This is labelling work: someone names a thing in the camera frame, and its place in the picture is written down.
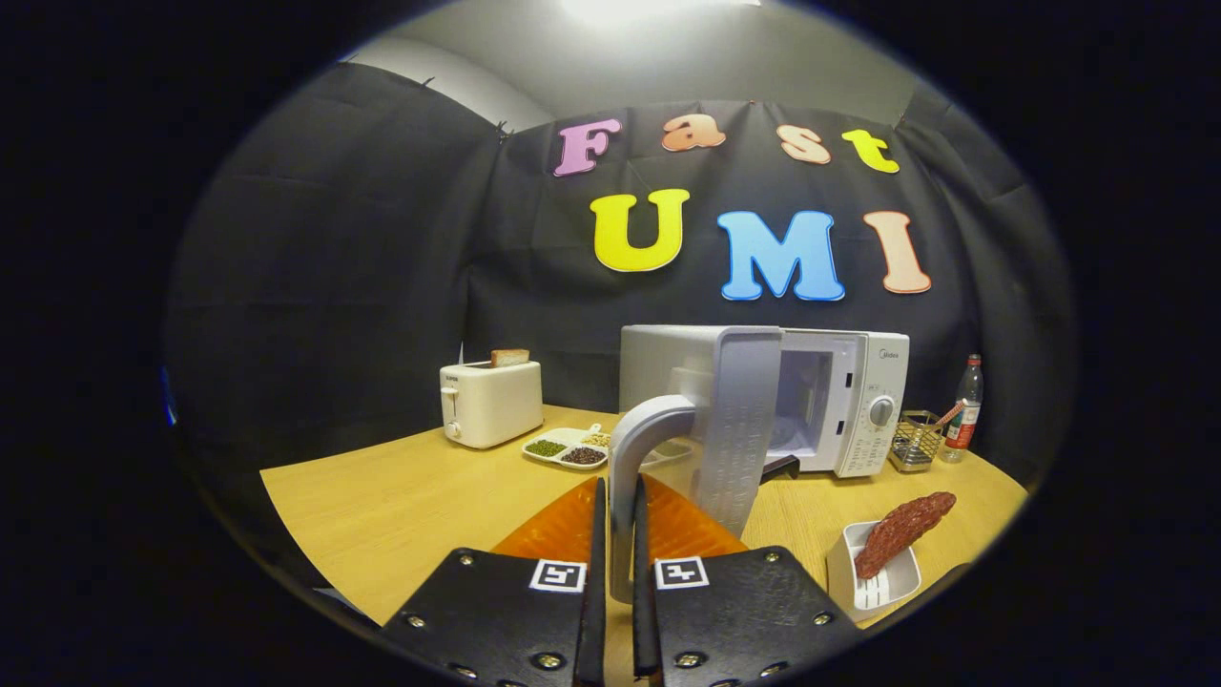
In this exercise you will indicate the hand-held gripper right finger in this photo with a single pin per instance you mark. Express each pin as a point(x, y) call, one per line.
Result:
point(645, 630)

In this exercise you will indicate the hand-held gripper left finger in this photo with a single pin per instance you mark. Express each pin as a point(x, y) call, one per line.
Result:
point(599, 611)

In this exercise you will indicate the reddish brown meat strip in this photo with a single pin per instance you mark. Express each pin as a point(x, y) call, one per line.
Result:
point(901, 530)

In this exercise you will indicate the white toaster oven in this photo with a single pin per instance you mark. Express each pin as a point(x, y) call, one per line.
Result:
point(849, 401)

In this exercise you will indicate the cream bread toaster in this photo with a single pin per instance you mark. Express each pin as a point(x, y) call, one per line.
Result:
point(496, 405)

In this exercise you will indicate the white divided bean dish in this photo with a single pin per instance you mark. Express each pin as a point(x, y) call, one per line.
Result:
point(572, 439)

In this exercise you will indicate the small white ribbed tray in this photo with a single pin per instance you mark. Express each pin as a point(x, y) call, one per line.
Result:
point(892, 587)

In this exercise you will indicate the toast bread slice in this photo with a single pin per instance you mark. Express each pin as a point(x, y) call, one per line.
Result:
point(510, 358)

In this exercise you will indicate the red white striped packet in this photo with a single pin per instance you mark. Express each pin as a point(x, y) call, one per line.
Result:
point(949, 413)

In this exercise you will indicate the clear bottle with red label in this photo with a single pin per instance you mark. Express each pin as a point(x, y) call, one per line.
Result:
point(963, 420)

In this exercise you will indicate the ceiling light panel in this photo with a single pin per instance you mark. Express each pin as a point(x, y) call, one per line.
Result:
point(649, 10)

